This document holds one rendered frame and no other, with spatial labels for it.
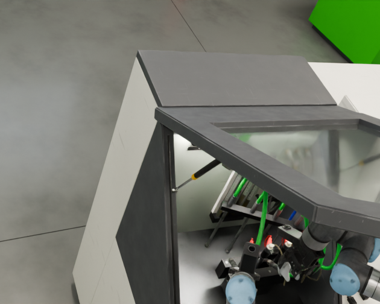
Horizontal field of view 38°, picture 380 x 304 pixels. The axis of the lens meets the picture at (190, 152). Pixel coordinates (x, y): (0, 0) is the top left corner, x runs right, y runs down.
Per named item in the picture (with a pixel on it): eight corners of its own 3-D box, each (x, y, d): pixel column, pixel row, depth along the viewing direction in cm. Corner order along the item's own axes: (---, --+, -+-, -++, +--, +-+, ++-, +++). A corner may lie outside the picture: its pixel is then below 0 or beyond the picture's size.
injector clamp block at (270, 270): (218, 303, 209) (232, 282, 198) (209, 280, 214) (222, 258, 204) (291, 289, 224) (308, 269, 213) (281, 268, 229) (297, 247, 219)
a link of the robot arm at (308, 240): (303, 222, 159) (325, 220, 163) (296, 232, 162) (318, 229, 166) (315, 245, 155) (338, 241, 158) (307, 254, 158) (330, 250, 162)
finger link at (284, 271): (278, 289, 173) (291, 274, 166) (271, 273, 176) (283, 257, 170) (287, 288, 174) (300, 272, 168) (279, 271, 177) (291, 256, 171)
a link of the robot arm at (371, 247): (364, 278, 150) (329, 255, 152) (373, 251, 158) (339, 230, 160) (379, 262, 145) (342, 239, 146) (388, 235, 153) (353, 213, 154)
